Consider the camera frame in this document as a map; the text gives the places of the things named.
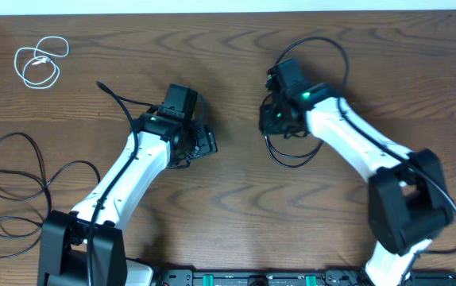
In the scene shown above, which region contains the white USB cable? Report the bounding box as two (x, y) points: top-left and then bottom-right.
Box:
(14, 36), (71, 90)

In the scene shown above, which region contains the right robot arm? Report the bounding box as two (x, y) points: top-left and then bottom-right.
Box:
(259, 60), (454, 285)

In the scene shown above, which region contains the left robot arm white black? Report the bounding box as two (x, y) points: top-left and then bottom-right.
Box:
(37, 84), (217, 285)

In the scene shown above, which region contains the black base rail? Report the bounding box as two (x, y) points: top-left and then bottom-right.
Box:
(148, 269), (456, 286)

